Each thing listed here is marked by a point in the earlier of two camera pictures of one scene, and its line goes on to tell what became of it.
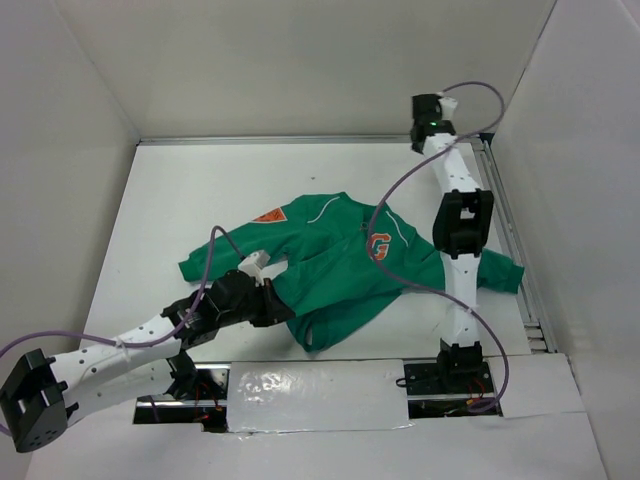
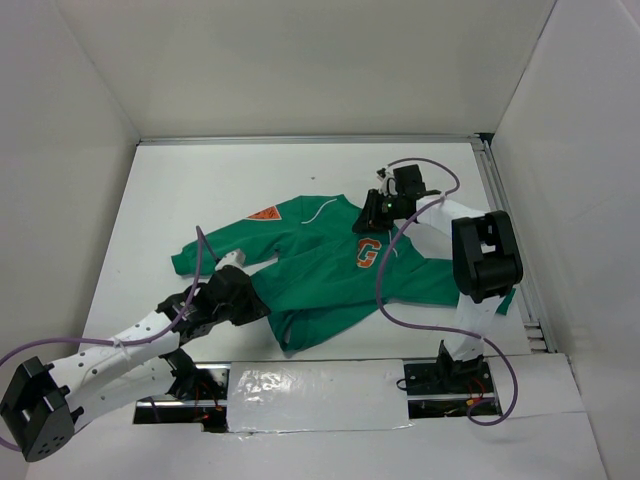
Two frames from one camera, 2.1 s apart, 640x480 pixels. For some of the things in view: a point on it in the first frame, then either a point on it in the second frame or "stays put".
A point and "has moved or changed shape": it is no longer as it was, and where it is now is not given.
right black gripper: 414,148 to 371,219
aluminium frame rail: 540,332 stays put
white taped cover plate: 317,396 stays put
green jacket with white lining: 329,255 has moved or changed shape
